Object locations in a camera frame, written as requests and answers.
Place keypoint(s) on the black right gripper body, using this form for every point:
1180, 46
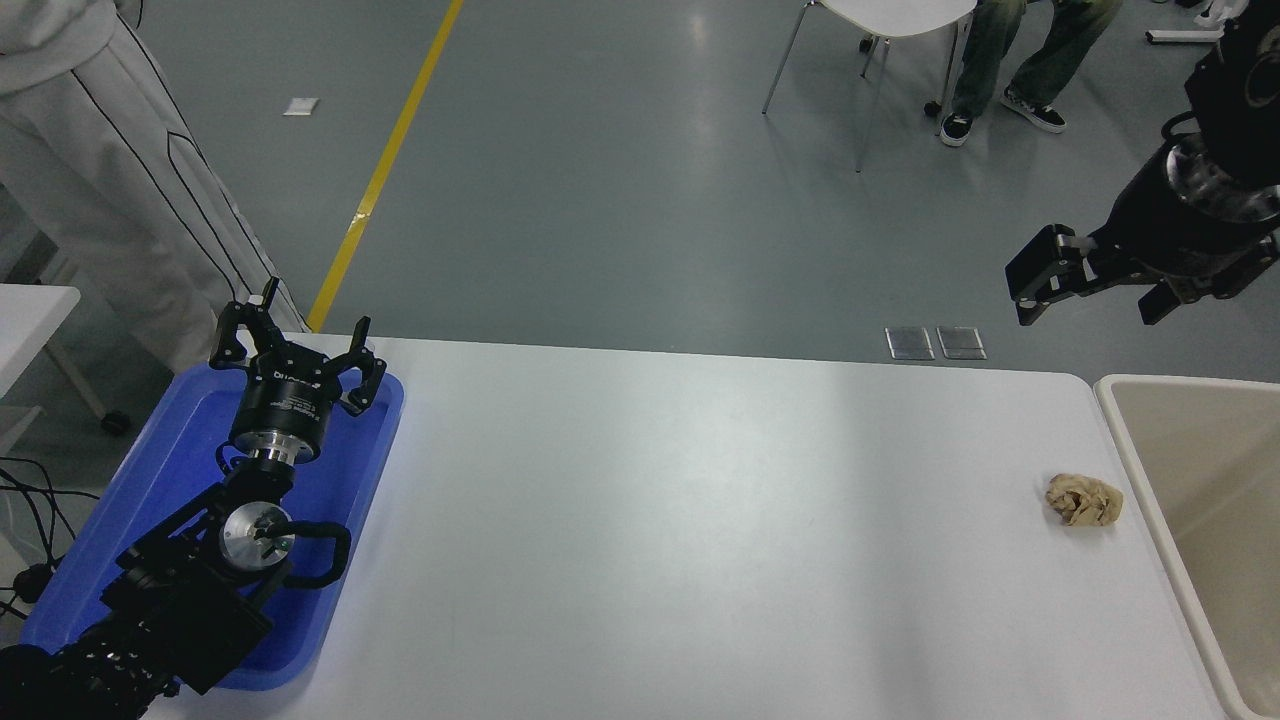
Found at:
1170, 240

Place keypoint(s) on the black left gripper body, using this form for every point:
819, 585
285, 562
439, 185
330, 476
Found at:
285, 405

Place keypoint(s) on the tan paper ball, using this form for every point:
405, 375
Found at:
1085, 500

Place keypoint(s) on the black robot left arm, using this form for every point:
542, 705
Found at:
190, 600

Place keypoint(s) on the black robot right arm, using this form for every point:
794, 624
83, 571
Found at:
1240, 90

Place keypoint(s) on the blue plastic tray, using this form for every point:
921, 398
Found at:
340, 470

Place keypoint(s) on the metal floor socket plate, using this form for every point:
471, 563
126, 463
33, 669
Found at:
909, 343
962, 342

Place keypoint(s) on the large pale bin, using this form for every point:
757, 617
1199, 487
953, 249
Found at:
1210, 470

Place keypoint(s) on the person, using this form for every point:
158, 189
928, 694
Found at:
1050, 50
110, 190

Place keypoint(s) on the white stand foot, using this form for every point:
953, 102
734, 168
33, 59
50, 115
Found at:
1185, 36

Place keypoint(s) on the small white side table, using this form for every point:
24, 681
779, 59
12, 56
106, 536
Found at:
30, 315

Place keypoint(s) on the white chair with metal legs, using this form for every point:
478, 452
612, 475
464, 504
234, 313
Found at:
900, 12

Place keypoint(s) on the black power plug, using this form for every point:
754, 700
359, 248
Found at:
32, 582

